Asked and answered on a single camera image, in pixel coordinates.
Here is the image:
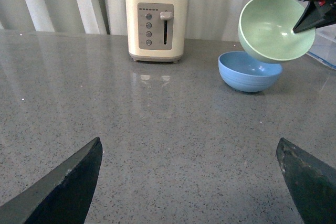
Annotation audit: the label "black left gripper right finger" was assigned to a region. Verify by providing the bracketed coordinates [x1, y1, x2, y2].
[276, 137, 335, 223]

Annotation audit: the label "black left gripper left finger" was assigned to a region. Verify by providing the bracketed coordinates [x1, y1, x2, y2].
[1, 137, 102, 223]

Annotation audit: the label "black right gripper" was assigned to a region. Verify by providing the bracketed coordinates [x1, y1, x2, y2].
[293, 0, 335, 33]

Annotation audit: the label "green bowl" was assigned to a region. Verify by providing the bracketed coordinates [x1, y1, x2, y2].
[238, 0, 316, 63]

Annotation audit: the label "blue bowl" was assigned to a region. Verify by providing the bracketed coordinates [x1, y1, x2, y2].
[218, 51, 282, 92]

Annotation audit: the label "clear plastic container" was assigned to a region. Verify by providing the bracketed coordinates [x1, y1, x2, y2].
[307, 24, 336, 70]

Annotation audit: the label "cream toaster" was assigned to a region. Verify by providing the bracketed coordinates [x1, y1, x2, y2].
[125, 0, 188, 62]

